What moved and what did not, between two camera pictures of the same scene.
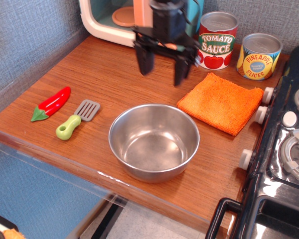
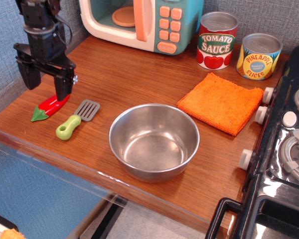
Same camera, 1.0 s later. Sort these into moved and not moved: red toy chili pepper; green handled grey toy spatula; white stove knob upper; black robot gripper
Moved: black robot gripper
Not moved: red toy chili pepper; white stove knob upper; green handled grey toy spatula
